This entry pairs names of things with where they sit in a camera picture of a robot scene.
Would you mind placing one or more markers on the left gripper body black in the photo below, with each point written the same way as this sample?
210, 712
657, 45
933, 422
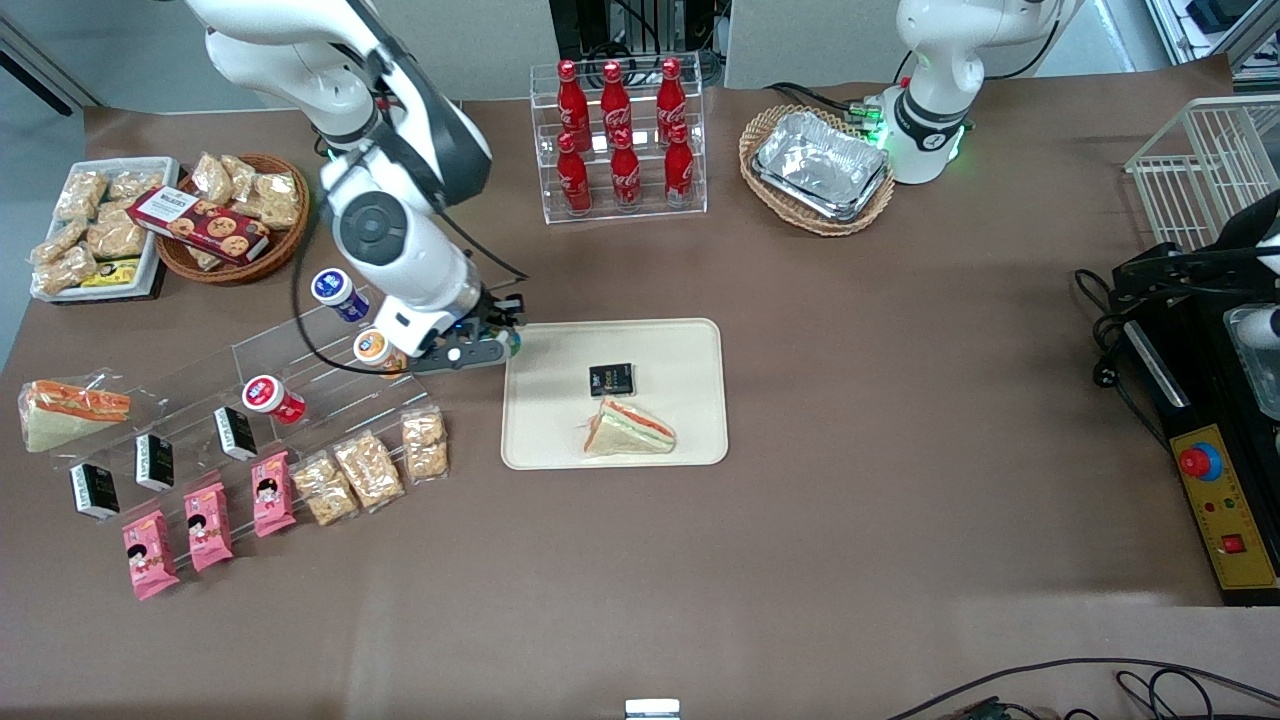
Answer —
1178, 268

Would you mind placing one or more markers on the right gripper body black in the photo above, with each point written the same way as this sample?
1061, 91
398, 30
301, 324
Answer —
494, 312

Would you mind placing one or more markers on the green gum bottle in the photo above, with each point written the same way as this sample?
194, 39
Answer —
515, 345

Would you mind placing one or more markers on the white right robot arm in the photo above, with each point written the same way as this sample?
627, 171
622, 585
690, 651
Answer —
375, 230

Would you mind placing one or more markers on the orange gum bottle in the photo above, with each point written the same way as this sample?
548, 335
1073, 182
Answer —
372, 348

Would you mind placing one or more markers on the purple gum bottle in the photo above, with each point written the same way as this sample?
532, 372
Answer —
335, 288

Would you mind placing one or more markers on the cream plastic tray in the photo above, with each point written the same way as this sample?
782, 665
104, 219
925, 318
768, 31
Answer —
670, 400

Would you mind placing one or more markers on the red gum bottle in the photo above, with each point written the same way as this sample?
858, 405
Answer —
268, 395

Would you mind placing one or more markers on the dark tray under snacks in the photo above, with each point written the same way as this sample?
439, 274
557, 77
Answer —
155, 280

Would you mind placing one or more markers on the silver foil tray stack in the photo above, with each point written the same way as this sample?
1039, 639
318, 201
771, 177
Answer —
822, 165

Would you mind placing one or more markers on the white rectangular snack tray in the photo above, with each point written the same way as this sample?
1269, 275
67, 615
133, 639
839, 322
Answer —
160, 200

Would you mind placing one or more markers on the black snack pack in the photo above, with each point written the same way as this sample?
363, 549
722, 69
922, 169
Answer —
95, 490
154, 460
235, 433
611, 380

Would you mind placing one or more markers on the white plastic container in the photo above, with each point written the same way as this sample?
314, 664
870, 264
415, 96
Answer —
1255, 360

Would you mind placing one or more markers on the wrapped rice crisp bar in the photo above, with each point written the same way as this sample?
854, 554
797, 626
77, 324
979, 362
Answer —
368, 470
424, 445
325, 488

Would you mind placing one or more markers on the wrapped triangle sandwich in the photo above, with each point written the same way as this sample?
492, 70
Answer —
630, 432
70, 410

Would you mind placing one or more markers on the red cola bottle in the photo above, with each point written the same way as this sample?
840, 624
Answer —
670, 90
570, 95
613, 95
679, 165
573, 178
625, 172

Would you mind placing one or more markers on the black control box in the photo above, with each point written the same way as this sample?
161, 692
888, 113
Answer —
1190, 400

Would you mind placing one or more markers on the clear acrylic stepped rack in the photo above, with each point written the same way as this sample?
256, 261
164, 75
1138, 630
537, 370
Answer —
300, 345

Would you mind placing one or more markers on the dark brown wicker basket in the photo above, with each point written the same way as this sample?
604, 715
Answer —
290, 245

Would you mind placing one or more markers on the red emergency stop button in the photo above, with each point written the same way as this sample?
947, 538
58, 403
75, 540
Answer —
1200, 460

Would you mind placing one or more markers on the wrapped rice crisp pack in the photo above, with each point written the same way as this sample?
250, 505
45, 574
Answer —
205, 258
278, 200
212, 178
57, 240
117, 238
240, 172
62, 270
135, 183
80, 195

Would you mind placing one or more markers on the light tan wicker basket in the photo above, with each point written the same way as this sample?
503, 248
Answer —
760, 200

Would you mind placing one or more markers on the clear acrylic bottle rack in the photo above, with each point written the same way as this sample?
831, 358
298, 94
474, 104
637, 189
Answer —
690, 110

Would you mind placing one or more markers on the pink snack pack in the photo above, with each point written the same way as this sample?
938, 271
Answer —
272, 505
208, 525
150, 553

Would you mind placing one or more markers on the red cookie box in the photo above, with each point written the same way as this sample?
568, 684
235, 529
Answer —
200, 225

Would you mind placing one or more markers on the black equipment rack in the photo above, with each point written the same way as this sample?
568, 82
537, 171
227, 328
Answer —
640, 25

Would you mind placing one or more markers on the yellow snack pack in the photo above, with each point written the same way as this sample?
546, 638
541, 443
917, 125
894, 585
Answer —
110, 272

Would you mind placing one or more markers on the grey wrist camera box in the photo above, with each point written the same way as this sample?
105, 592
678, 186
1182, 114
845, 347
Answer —
455, 355

